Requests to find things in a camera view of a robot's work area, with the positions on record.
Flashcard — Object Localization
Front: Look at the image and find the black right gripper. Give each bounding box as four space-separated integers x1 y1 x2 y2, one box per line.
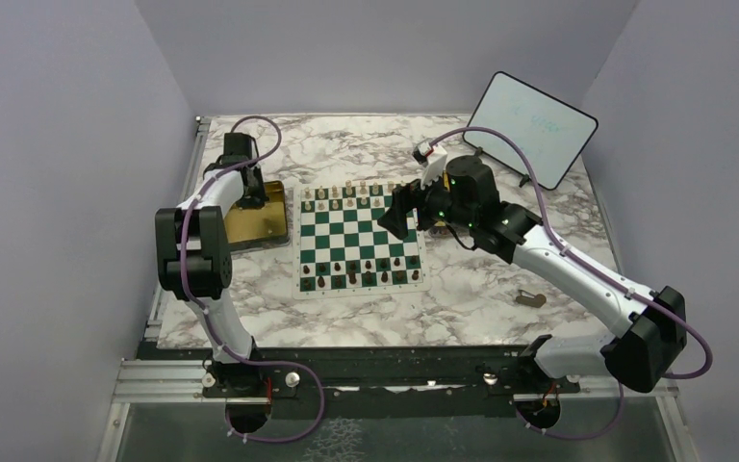
377 163 476 241

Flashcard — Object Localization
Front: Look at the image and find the gold metal tin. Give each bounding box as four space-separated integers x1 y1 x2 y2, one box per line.
224 181 290 253
428 221 454 238

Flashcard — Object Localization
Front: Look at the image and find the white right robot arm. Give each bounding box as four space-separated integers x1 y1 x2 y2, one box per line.
378 156 687 393

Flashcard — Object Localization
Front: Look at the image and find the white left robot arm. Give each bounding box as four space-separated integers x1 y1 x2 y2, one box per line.
155 133 268 396

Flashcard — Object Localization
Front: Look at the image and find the green white chess board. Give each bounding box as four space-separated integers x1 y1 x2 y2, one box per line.
292 180 431 300

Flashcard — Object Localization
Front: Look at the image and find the small brass padlock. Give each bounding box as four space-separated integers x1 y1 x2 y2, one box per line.
515 290 548 308

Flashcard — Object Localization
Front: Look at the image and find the small whiteboard on stand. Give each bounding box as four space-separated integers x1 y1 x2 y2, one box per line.
462 71 599 191

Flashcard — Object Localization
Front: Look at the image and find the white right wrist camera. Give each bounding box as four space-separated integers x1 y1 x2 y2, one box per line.
413 141 447 190

